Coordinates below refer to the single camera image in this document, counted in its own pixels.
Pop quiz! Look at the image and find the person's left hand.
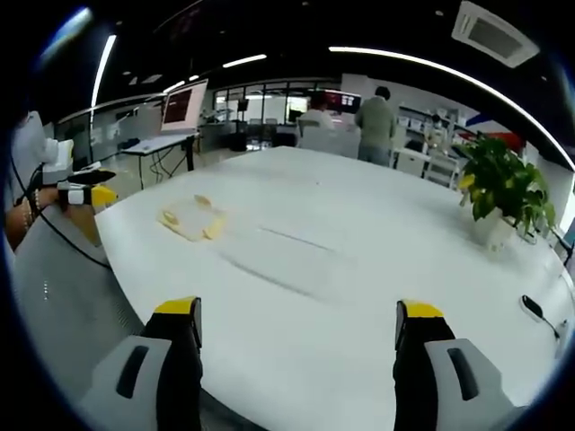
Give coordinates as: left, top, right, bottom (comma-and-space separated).
37, 188, 64, 211

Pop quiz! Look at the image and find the short ceiling light strip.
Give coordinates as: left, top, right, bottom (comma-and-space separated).
221, 53, 269, 70

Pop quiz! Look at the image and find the ceiling air conditioner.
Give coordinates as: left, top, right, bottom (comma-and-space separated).
450, 0, 541, 69

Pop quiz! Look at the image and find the long curved ceiling light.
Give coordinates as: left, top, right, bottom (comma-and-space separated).
328, 44, 575, 172

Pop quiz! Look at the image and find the green potted plant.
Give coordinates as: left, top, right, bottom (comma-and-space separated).
456, 133, 559, 253

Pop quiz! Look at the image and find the white shelf rack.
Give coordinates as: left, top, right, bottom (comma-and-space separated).
423, 146, 464, 189

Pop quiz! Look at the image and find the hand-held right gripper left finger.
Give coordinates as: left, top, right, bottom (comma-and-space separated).
78, 295, 204, 431

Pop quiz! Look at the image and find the yellowish plastic buckle part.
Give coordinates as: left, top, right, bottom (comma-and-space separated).
156, 194, 213, 231
186, 211, 228, 243

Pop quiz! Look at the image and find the large display screen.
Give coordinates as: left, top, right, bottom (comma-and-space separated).
159, 79, 210, 136

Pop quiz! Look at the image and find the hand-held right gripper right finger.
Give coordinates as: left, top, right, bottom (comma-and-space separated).
393, 298, 532, 431

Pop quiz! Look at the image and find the thin black device cable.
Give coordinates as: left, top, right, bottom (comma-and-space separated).
541, 313, 568, 342

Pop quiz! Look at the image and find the small black device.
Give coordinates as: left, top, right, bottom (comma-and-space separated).
520, 294, 547, 322

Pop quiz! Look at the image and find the dark wall monitor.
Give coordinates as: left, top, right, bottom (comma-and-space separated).
322, 89, 363, 114

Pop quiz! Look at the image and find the white side table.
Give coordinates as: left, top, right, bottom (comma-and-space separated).
119, 132, 200, 190

